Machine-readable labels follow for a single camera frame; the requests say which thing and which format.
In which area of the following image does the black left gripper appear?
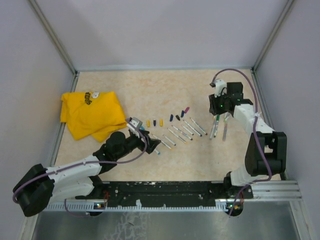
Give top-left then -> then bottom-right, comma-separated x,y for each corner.
115,128 -> 161,160

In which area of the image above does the blue eraser-cap white marker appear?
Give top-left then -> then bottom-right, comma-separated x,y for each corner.
163,134 -> 177,146

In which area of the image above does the yellow capped clear pen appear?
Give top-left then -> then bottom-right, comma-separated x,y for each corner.
167,128 -> 187,144

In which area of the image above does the magenta capped white marker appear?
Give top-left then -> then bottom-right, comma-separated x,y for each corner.
189,117 -> 208,135

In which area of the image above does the black eraser-cap white marker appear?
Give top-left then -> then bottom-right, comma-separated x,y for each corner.
181,124 -> 194,136

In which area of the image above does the navy capped white marker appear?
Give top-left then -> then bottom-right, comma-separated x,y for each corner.
183,120 -> 203,137

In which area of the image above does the dark blue capped marker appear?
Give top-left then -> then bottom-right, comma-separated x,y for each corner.
171,125 -> 193,141

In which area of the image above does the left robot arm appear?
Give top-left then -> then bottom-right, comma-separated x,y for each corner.
12,130 -> 161,217

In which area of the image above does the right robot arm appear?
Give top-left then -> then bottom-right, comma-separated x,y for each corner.
209,79 -> 287,198

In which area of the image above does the dark green capped marker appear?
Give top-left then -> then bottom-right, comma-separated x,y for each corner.
213,114 -> 220,138

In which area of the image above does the orange capped white marker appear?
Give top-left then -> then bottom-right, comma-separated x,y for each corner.
209,116 -> 217,141

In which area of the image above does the lime green capped marker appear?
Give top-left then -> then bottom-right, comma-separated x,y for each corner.
224,112 -> 231,122

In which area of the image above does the purple grey marker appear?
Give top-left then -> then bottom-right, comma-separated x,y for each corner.
222,122 -> 228,142

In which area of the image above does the yellow t-shirt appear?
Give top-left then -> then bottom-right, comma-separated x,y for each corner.
60,91 -> 127,143

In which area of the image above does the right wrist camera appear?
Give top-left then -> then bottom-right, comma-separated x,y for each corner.
210,79 -> 227,98

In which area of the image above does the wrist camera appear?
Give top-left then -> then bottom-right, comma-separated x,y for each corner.
210,79 -> 227,98
126,117 -> 143,137

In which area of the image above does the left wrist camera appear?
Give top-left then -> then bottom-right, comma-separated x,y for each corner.
126,117 -> 143,137

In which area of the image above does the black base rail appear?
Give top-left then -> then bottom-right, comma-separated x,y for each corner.
75,181 -> 241,208

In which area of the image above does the white cable duct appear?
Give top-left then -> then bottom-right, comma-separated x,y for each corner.
46,201 -> 236,212

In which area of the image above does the right corner aluminium post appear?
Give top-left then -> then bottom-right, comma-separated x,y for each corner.
251,0 -> 296,73

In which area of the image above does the corner aluminium post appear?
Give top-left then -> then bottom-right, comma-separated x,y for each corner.
27,0 -> 78,75
251,0 -> 296,73

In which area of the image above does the left corner aluminium post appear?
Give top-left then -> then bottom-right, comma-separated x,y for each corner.
27,0 -> 78,75

